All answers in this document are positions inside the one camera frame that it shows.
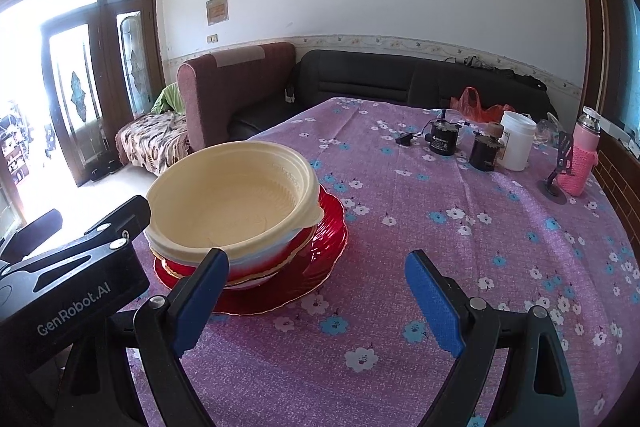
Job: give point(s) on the red scalloped plate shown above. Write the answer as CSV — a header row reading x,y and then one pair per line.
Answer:
x,y
320,279

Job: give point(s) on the purple floral tablecloth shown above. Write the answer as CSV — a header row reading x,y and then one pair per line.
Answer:
x,y
450,257

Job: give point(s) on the black cylindrical motor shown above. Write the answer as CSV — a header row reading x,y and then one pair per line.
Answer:
x,y
484,154
442,139

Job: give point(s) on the black sofa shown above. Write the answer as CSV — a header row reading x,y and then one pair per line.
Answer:
x,y
380,79

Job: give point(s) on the red plate with round sticker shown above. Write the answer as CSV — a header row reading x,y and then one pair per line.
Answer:
x,y
307,241

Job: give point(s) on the wooden glass door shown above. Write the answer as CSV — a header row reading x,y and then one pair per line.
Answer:
x,y
107,72

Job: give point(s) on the small framed picture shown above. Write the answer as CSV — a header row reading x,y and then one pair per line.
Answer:
x,y
217,10

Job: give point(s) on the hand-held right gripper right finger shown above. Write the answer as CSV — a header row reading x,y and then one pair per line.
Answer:
x,y
435,302

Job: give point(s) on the pink sleeved bottle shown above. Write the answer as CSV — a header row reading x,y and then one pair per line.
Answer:
x,y
580,162

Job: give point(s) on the maroon armchair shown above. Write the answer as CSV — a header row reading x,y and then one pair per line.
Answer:
x,y
225,97

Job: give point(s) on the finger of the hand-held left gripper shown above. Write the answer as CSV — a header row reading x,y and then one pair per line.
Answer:
x,y
125,219
37,232

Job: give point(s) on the brown patterned blanket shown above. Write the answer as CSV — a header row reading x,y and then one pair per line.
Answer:
x,y
150,142

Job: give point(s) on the black power adapter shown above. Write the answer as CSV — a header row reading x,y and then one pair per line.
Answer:
x,y
405,139

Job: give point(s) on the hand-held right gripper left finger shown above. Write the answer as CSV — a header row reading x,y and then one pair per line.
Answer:
x,y
200,302

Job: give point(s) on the white bowl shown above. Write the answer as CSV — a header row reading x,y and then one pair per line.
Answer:
x,y
250,258
262,271

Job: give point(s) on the red plastic bag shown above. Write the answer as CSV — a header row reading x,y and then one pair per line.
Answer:
x,y
472,107

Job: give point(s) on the white plastic jar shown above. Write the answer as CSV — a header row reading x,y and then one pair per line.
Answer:
x,y
515,142

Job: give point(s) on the green cloth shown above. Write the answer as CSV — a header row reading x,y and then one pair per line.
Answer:
x,y
167,99

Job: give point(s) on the wall switch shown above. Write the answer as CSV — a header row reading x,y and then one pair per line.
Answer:
x,y
212,38

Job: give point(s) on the black phone stand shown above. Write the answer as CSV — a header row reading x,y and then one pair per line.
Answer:
x,y
552,189

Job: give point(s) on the wooden window frame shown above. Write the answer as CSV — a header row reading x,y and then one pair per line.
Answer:
x,y
595,7

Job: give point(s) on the pair of dark shoes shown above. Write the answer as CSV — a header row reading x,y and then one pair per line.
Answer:
x,y
104,171

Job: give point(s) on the cream plastic bowl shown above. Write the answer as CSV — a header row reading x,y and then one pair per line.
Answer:
x,y
215,192

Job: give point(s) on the clear glass cup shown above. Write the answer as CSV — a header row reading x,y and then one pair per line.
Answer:
x,y
546,129

